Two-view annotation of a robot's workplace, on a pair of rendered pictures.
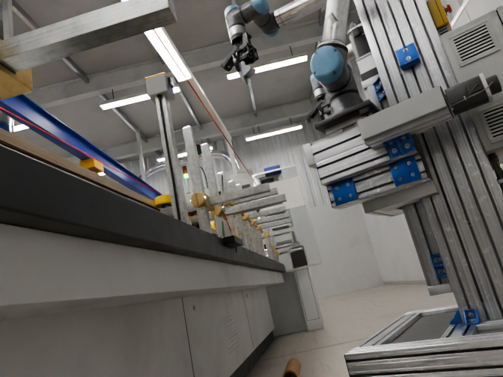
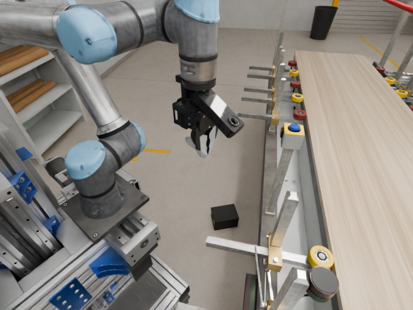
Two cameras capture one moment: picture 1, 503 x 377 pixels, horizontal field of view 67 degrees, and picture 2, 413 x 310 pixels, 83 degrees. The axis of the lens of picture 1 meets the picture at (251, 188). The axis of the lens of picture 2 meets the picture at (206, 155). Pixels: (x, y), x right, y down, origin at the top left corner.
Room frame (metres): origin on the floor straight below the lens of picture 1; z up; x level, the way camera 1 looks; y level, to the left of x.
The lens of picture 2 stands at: (1.88, -0.02, 1.71)
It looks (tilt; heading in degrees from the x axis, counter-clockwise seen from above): 41 degrees down; 186
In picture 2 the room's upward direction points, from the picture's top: straight up
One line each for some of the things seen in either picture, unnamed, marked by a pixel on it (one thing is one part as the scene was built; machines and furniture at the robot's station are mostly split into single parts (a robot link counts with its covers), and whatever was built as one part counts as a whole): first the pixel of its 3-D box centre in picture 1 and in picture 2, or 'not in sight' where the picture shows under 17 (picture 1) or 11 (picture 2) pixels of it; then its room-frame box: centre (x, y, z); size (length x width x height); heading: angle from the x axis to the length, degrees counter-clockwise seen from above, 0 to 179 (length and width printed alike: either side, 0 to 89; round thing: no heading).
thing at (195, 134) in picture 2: not in sight; (199, 133); (1.44, -0.08, 1.40); 0.05 x 0.02 x 0.09; 148
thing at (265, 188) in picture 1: (215, 201); (262, 253); (1.42, 0.15, 0.84); 0.43 x 0.03 x 0.04; 83
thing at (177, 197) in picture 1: (171, 160); (278, 182); (1.13, 0.23, 0.93); 0.05 x 0.04 x 0.45; 173
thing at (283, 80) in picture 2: not in sight; (276, 111); (0.40, 0.31, 0.88); 0.03 x 0.03 x 0.48; 83
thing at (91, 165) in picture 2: (339, 81); (91, 165); (1.38, -0.43, 1.21); 0.13 x 0.12 x 0.14; 155
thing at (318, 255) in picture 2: (166, 209); (317, 262); (1.45, 0.34, 0.85); 0.08 x 0.08 x 0.11
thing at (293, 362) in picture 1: (292, 372); not in sight; (2.22, 0.00, 0.04); 0.30 x 0.08 x 0.08; 173
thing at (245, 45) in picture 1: (243, 50); (196, 103); (1.41, -0.09, 1.46); 0.09 x 0.08 x 0.12; 58
